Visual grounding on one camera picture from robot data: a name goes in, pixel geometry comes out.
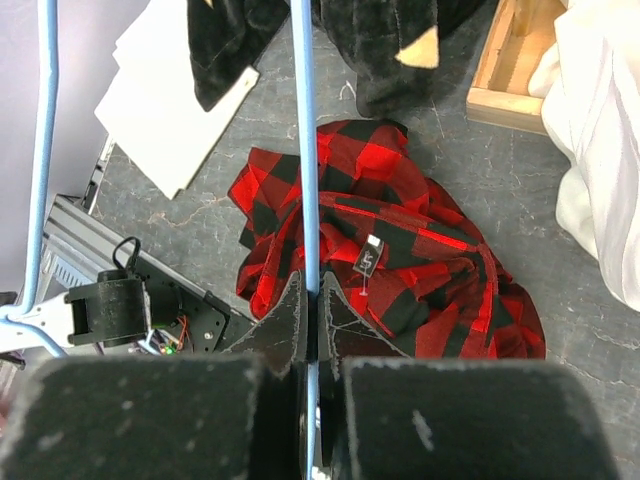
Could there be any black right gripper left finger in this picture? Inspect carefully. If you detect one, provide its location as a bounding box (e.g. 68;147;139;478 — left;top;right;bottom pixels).
1;274;307;479

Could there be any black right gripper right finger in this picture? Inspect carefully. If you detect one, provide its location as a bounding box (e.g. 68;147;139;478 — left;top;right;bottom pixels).
319;273;619;479

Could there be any red black plaid shirt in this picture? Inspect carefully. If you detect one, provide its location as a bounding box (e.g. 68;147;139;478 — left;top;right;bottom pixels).
229;120;546;359

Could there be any light blue hanger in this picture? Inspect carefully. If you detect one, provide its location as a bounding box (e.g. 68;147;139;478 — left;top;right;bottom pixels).
1;1;320;479

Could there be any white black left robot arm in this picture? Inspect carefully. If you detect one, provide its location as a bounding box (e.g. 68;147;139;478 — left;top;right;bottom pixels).
1;237;183;354

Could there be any white hanging shirt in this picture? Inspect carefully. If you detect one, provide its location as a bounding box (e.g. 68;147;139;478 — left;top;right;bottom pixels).
528;1;639;310

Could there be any folded white cloth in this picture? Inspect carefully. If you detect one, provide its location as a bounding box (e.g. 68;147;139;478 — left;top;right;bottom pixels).
95;1;259;199

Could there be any black beige patterned blanket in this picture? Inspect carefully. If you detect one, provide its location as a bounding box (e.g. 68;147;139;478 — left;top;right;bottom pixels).
184;0;501;120

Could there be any wooden clothes rack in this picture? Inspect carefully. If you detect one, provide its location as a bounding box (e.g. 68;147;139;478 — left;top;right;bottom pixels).
466;0;566;135

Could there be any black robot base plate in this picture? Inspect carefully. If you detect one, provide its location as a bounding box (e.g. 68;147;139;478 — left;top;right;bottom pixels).
135;252;254;356

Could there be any white slotted cable duct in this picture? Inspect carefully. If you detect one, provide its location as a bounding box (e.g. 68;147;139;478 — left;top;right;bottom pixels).
40;243;92;290

